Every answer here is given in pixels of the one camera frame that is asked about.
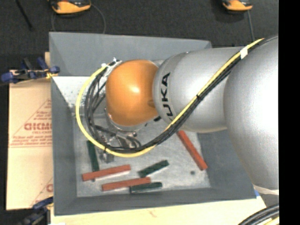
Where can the dark green flat block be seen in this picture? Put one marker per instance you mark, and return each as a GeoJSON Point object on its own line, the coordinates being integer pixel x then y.
{"type": "Point", "coordinates": [153, 168]}
{"type": "Point", "coordinates": [93, 158]}
{"type": "Point", "coordinates": [145, 187]}

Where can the grey metal bin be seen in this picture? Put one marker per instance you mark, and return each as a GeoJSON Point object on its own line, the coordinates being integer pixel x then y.
{"type": "Point", "coordinates": [164, 153]}

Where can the brown cardboard board, red print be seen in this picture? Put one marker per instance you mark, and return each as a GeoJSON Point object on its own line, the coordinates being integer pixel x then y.
{"type": "Point", "coordinates": [28, 125]}

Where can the red-brown flat block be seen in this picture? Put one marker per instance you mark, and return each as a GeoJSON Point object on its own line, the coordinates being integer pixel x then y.
{"type": "Point", "coordinates": [126, 183]}
{"type": "Point", "coordinates": [106, 172]}
{"type": "Point", "coordinates": [192, 151]}

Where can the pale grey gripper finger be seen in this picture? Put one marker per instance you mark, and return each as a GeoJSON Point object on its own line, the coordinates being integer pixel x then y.
{"type": "Point", "coordinates": [109, 158]}
{"type": "Point", "coordinates": [102, 154]}

